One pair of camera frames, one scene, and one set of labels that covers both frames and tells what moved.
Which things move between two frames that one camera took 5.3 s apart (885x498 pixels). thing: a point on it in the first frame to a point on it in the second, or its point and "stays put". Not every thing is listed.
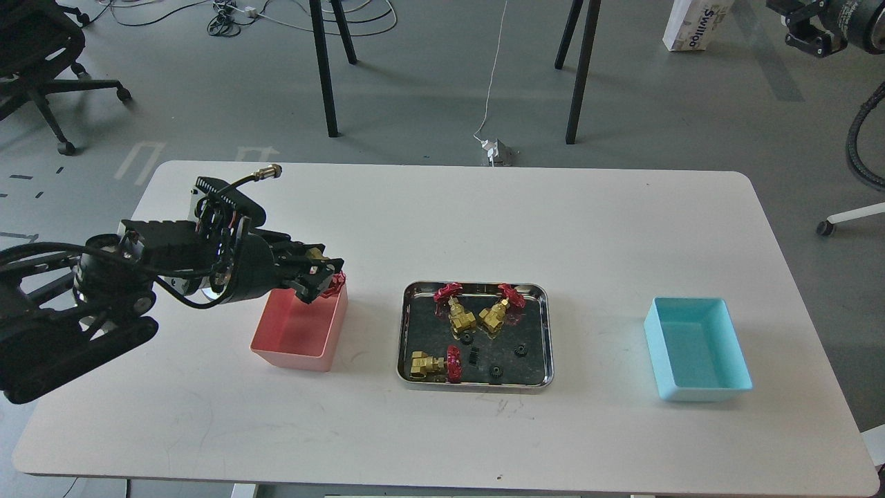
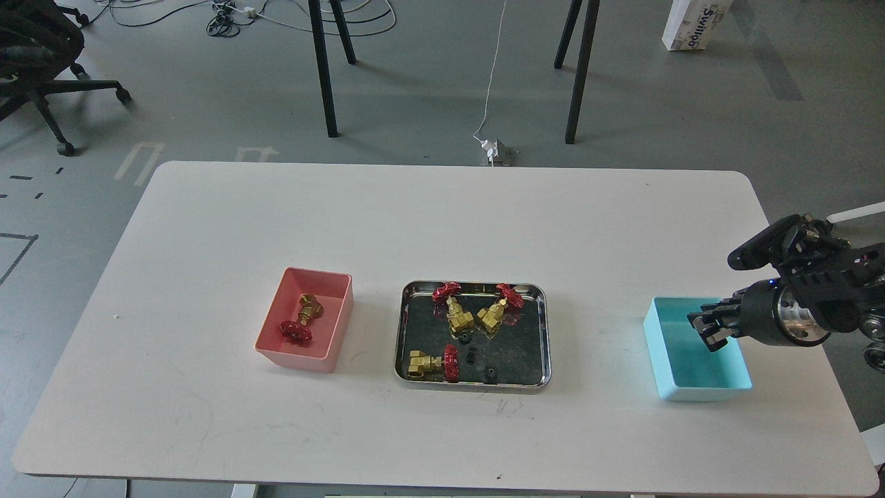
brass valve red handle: (494, 317) stays put
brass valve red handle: (447, 306) stays put
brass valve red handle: (339, 278) to (298, 332)
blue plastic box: (695, 352) stays put
